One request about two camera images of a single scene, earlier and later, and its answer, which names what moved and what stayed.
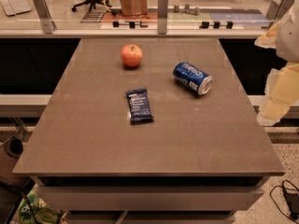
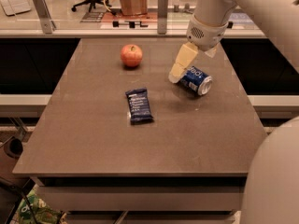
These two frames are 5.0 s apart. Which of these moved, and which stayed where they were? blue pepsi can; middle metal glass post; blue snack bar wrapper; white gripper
Moved: white gripper
Stayed: middle metal glass post; blue snack bar wrapper; blue pepsi can
